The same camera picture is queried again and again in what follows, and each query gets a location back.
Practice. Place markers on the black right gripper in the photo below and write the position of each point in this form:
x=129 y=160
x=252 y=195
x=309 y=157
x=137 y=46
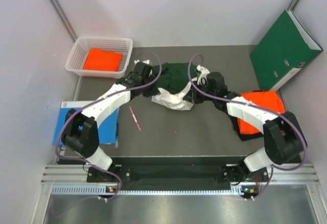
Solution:
x=192 y=97

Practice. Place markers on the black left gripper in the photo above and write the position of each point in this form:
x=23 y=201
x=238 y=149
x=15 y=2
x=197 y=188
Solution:
x=154 y=91

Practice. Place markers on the white and green t shirt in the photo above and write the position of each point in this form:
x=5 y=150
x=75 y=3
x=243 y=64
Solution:
x=172 y=86

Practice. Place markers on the orange t shirt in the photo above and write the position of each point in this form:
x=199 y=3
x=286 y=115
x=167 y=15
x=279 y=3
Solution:
x=265 y=101

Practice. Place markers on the black t shirt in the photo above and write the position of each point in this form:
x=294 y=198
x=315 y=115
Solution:
x=247 y=137

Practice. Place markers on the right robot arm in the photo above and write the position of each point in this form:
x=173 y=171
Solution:
x=283 y=137

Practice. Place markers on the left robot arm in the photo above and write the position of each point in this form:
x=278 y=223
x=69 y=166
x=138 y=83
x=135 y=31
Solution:
x=80 y=132

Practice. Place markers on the red and white pen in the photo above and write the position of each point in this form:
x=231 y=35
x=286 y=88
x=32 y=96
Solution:
x=135 y=119

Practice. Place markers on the white plastic basket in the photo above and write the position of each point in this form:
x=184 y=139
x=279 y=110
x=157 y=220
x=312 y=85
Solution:
x=80 y=50

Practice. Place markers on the orange cloth in basket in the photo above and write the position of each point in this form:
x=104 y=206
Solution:
x=101 y=60

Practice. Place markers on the green lever arch binder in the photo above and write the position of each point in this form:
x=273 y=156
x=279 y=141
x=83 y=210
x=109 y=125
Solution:
x=283 y=52

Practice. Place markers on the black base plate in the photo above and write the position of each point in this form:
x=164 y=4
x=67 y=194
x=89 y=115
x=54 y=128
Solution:
x=174 y=178

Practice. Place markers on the aluminium mounting rail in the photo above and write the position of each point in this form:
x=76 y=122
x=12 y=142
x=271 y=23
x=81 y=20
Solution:
x=85 y=180

